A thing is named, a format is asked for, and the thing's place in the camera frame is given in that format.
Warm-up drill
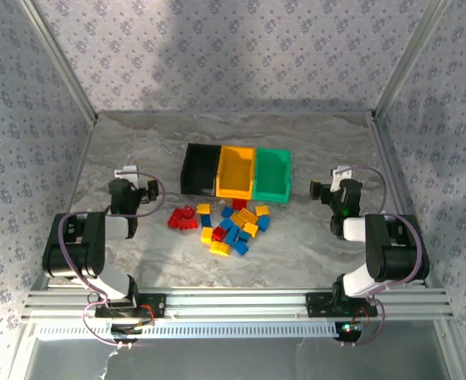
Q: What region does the green plastic bin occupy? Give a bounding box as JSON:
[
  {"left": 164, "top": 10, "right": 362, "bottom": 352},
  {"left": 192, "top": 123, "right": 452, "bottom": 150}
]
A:
[{"left": 252, "top": 147, "right": 292, "bottom": 205}]

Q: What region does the black plastic bin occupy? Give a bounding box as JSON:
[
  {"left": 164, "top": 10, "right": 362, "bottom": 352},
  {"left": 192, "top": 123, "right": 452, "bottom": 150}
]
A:
[{"left": 180, "top": 142, "right": 223, "bottom": 198}]

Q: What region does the long yellow lego brick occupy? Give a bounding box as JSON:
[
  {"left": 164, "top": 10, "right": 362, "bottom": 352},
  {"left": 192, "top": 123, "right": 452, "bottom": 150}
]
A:
[
  {"left": 239, "top": 207, "right": 260, "bottom": 225},
  {"left": 208, "top": 241, "right": 233, "bottom": 258}
]

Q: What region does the yellow plastic bin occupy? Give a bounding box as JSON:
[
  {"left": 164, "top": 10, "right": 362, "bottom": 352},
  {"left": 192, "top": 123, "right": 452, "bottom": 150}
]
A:
[{"left": 216, "top": 145, "right": 257, "bottom": 201}]

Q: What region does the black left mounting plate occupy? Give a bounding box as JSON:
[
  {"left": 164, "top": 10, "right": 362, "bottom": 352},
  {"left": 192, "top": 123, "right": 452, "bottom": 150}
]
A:
[{"left": 94, "top": 293, "right": 167, "bottom": 320}]

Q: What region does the black mounting plate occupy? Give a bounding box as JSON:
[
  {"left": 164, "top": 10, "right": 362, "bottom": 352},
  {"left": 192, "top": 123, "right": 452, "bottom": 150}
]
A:
[
  {"left": 94, "top": 293, "right": 167, "bottom": 320},
  {"left": 304, "top": 291, "right": 379, "bottom": 318}
]

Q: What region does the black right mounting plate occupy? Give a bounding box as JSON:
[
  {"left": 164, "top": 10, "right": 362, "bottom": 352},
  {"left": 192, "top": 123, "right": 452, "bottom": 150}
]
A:
[{"left": 304, "top": 291, "right": 379, "bottom": 318}]

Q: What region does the right controller board with LEDs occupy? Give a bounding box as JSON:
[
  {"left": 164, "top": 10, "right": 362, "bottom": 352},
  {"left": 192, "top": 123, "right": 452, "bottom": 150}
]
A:
[{"left": 334, "top": 320, "right": 365, "bottom": 342}]

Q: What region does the left controller board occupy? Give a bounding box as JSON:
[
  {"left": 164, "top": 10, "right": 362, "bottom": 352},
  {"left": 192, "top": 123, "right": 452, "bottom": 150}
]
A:
[{"left": 109, "top": 321, "right": 155, "bottom": 338}]

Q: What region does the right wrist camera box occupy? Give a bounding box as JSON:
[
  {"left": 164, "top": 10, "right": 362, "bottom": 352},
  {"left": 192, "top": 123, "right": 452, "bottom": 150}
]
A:
[{"left": 330, "top": 165, "right": 353, "bottom": 190}]

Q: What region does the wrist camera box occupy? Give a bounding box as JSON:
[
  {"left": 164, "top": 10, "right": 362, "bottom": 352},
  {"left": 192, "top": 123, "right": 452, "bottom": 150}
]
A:
[
  {"left": 113, "top": 165, "right": 139, "bottom": 181},
  {"left": 330, "top": 165, "right": 353, "bottom": 190}
]

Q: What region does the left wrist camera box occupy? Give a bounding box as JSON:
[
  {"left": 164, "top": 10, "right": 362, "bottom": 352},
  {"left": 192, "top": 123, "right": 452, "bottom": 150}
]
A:
[{"left": 113, "top": 165, "right": 139, "bottom": 181}]

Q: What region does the aluminium side rail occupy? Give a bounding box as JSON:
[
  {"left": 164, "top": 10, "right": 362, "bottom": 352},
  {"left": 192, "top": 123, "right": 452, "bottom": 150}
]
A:
[
  {"left": 32, "top": 118, "right": 98, "bottom": 292},
  {"left": 369, "top": 112, "right": 450, "bottom": 292}
]

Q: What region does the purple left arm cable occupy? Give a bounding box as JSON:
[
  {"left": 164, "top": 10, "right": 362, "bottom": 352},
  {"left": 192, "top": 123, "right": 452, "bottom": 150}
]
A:
[{"left": 56, "top": 171, "right": 166, "bottom": 349}]

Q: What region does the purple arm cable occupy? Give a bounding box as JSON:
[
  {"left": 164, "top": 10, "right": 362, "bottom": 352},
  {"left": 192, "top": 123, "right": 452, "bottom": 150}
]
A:
[
  {"left": 335, "top": 165, "right": 424, "bottom": 349},
  {"left": 56, "top": 171, "right": 166, "bottom": 349}
]

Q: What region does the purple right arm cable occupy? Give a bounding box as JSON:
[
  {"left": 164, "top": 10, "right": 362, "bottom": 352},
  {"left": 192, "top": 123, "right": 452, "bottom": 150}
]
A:
[{"left": 335, "top": 165, "right": 424, "bottom": 349}]

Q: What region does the aluminium rear rail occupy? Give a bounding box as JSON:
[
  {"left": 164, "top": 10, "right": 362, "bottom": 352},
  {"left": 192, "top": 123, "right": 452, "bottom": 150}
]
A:
[{"left": 97, "top": 110, "right": 376, "bottom": 119}]

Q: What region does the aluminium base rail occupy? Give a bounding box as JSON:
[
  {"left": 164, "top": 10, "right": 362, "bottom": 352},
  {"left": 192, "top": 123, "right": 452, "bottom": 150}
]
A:
[{"left": 21, "top": 287, "right": 455, "bottom": 322}]

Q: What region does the aluminium frame post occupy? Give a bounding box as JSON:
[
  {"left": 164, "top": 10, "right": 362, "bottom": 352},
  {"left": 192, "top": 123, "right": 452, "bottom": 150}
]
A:
[
  {"left": 18, "top": 0, "right": 99, "bottom": 124},
  {"left": 371, "top": 0, "right": 454, "bottom": 122}
]

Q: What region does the white slotted cable duct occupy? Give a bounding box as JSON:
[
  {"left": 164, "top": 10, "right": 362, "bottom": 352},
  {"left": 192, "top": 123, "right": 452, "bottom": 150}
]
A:
[{"left": 36, "top": 321, "right": 339, "bottom": 341}]

